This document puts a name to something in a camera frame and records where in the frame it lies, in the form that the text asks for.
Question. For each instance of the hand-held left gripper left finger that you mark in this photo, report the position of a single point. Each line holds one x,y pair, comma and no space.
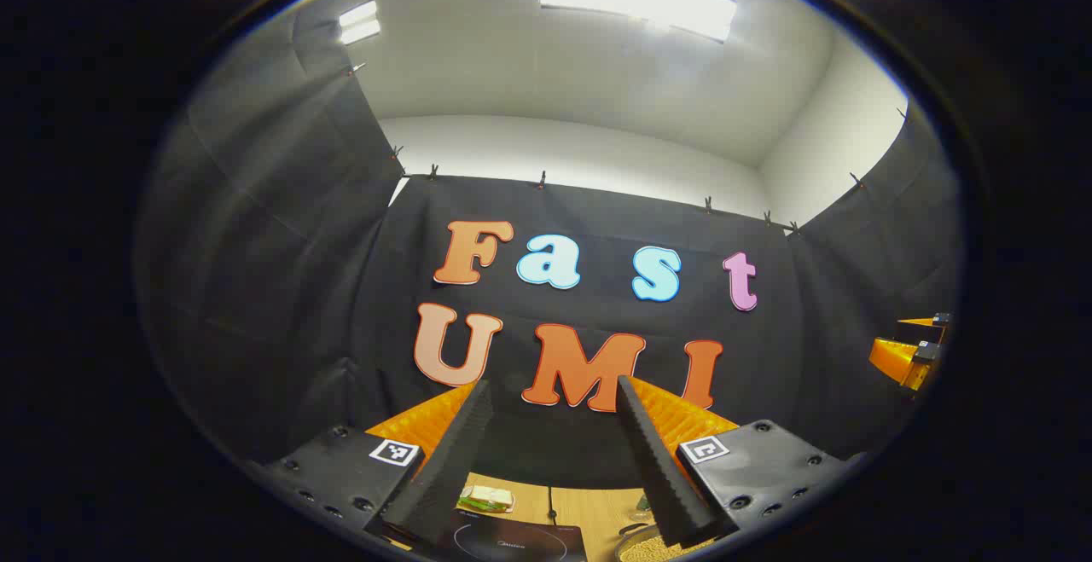
444,477

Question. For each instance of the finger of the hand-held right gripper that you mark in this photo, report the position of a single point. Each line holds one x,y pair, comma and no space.
896,357
938,321

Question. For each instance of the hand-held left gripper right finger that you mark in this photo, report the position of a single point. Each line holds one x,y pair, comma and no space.
661,477

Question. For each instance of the pile of soybeans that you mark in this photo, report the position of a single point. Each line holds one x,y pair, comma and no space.
648,552

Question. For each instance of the black induction cooktop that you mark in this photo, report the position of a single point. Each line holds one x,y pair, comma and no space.
512,541

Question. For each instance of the sandwich with lettuce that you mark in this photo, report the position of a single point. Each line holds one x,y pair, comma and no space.
488,498

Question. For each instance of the black backdrop cloth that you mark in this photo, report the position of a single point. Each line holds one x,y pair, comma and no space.
341,289

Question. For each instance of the row of black clips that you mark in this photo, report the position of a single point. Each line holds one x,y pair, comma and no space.
542,180

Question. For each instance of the small ceiling light panel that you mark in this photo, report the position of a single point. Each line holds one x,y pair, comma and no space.
360,23

